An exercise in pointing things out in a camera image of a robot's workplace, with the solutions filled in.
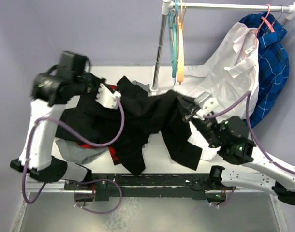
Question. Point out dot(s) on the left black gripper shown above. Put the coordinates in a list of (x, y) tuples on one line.
[(98, 80)]

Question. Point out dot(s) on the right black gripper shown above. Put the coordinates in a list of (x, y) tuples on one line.
[(186, 105)]

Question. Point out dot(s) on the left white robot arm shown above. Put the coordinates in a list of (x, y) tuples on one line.
[(50, 92)]

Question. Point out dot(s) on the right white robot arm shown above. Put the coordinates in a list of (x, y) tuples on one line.
[(230, 137)]

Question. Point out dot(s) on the beige wooden hanger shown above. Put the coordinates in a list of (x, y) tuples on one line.
[(180, 42)]

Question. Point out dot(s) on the white shirt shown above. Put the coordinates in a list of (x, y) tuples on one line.
[(228, 74)]

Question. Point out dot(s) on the grey shirt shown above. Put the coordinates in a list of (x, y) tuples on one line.
[(63, 147)]

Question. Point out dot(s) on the red black plaid shirt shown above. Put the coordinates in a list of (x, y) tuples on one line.
[(83, 153)]

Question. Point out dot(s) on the teal plastic hanger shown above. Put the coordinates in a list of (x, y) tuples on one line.
[(172, 31)]

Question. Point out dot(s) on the blue plaid shirt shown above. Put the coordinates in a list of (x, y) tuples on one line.
[(274, 68)]

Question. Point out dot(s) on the pink hanger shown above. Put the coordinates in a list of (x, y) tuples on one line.
[(263, 28)]

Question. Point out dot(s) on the metal clothes rack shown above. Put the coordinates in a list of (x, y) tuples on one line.
[(168, 4)]

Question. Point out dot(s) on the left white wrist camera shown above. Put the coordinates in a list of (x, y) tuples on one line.
[(107, 97)]

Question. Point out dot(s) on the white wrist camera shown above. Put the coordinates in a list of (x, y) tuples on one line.
[(206, 104), (107, 97)]

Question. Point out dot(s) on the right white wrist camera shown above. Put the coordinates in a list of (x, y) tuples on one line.
[(206, 104)]

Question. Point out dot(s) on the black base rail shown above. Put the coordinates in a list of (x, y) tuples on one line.
[(194, 186)]

